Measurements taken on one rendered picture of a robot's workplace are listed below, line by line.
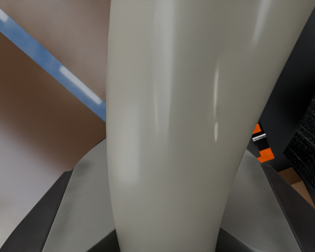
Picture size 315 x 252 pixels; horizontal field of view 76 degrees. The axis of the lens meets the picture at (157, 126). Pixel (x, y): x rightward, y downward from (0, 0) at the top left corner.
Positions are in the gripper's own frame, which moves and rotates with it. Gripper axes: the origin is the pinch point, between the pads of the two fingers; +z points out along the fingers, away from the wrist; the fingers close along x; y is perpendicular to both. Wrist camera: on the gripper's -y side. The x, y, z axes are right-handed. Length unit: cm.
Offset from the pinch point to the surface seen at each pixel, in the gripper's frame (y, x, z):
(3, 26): -3, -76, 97
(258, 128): 52, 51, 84
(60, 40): 4, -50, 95
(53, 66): 16, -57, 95
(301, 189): 85, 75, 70
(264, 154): 66, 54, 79
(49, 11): -8, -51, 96
